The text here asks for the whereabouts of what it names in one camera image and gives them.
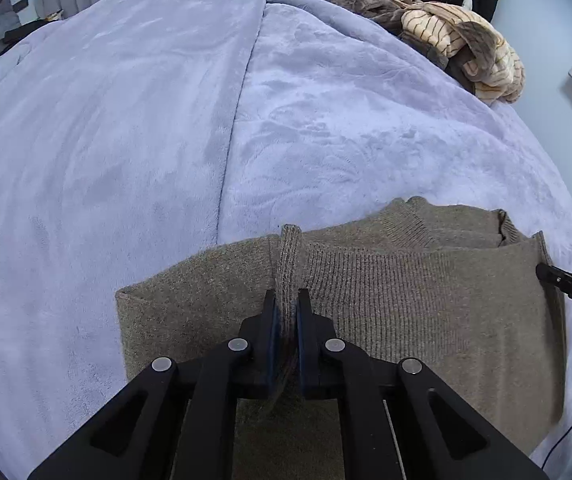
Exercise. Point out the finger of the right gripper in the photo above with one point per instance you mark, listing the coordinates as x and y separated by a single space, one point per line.
554 276

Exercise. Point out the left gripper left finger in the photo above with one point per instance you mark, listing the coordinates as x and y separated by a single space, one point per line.
175 420

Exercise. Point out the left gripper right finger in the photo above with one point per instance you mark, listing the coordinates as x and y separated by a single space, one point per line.
399 420

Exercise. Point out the olive knit sweater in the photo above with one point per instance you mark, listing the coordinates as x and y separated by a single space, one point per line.
453 286

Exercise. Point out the pile of striped clothes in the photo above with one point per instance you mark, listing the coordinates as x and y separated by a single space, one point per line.
459 41

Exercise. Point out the lavender plush blanket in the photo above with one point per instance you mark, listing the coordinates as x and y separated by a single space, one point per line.
128 145

